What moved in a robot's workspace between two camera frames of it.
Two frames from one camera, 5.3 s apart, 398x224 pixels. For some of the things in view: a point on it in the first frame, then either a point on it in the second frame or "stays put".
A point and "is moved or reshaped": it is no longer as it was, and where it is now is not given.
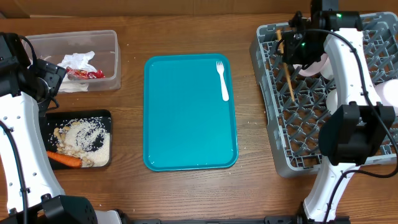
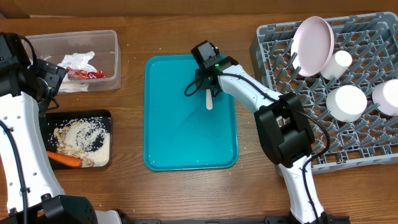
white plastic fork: (220, 69) is moved or reshaped
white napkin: (78, 61) stays put
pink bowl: (387, 91) stays put
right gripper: (291, 56) → (200, 83)
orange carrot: (65, 158) stays put
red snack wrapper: (73, 73) stays put
